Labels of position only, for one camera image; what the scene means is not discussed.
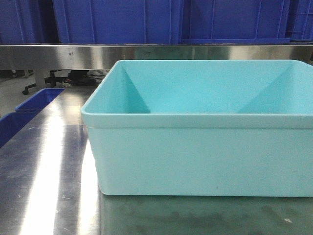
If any blue crate on shelf centre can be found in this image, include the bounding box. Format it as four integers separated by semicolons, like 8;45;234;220
52;0;290;45

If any blue crate on shelf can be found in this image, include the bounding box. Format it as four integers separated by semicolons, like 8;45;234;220
52;0;290;45
287;0;313;42
0;0;59;45

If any blue crate on shelf left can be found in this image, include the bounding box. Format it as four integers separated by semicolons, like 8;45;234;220
0;0;59;45

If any blue crate on shelf right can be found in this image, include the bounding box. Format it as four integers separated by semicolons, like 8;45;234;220
287;0;313;42

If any light turquoise plastic tub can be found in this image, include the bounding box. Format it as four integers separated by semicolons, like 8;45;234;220
81;60;313;197

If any black office chair base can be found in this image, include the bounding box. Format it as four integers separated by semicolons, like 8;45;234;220
22;70;66;95

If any blue bin beside table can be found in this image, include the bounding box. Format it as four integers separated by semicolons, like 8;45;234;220
0;88;64;147

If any stainless steel shelf rail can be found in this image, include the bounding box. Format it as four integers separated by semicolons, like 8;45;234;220
0;44;313;70

